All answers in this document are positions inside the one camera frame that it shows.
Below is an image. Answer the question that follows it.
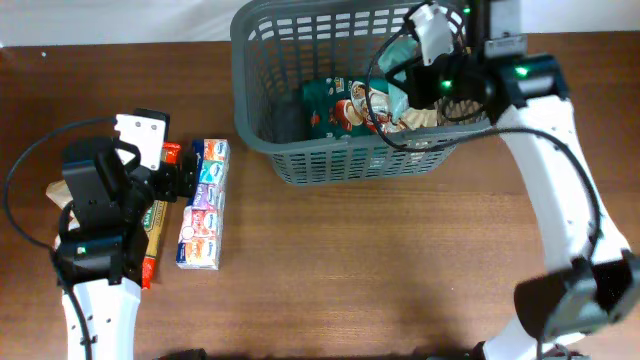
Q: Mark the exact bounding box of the tan packet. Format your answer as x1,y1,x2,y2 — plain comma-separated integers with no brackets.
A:
46,180,79,230

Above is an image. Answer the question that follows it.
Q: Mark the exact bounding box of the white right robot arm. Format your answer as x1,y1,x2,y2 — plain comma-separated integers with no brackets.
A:
403,1,639,359

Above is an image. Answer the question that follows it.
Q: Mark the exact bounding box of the green Nescafe coffee bag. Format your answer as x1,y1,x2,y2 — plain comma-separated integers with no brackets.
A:
299,77,375,139

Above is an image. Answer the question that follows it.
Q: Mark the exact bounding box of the spaghetti pasta packet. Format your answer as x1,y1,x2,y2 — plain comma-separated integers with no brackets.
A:
141,142,181,290

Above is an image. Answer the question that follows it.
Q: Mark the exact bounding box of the colourful tissue multipack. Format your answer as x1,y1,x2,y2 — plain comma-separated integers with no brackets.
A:
176,139,231,270

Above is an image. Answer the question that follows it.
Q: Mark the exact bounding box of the mint green wipes packet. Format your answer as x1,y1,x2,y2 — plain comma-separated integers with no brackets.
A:
376,35,421,126

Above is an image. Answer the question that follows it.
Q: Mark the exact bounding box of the dark grey plastic basket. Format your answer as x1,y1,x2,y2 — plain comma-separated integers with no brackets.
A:
230,1,489,185

